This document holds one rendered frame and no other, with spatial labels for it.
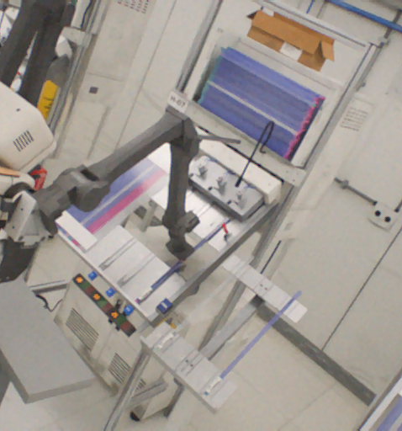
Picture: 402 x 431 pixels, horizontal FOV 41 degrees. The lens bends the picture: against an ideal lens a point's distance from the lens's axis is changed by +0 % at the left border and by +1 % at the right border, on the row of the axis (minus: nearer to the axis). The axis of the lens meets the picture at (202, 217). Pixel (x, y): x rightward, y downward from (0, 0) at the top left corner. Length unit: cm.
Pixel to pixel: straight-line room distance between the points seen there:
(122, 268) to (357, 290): 196
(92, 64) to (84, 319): 141
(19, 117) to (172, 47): 321
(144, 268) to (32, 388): 64
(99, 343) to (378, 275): 185
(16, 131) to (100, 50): 186
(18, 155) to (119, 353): 140
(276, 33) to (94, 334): 165
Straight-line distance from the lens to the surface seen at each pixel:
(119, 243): 218
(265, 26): 266
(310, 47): 255
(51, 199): 133
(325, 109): 207
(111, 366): 264
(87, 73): 316
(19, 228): 132
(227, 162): 225
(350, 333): 375
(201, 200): 223
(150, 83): 458
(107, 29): 314
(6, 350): 183
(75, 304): 274
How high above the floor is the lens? 178
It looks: 20 degrees down
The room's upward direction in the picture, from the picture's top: 26 degrees clockwise
